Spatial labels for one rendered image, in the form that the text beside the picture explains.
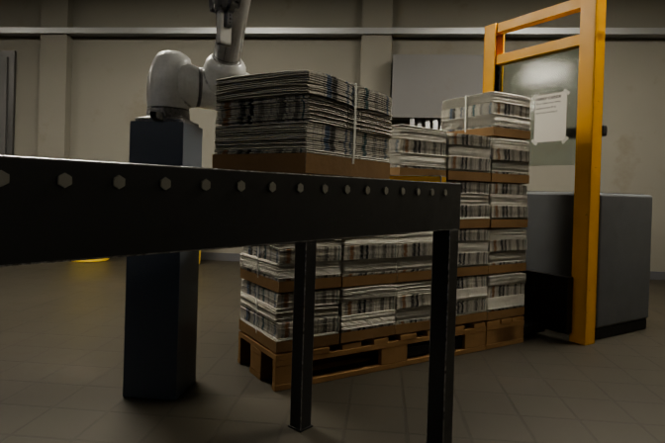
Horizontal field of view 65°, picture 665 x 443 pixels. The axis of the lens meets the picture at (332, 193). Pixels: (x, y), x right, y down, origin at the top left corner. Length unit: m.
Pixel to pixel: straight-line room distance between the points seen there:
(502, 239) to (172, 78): 1.75
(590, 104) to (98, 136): 4.78
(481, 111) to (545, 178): 2.81
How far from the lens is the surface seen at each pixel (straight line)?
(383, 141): 1.39
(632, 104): 5.87
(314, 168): 1.12
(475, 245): 2.64
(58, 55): 6.36
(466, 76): 5.14
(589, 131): 3.04
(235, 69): 2.01
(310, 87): 1.12
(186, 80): 2.02
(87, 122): 6.19
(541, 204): 3.34
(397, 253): 2.30
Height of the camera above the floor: 0.77
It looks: level
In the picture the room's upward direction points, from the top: 2 degrees clockwise
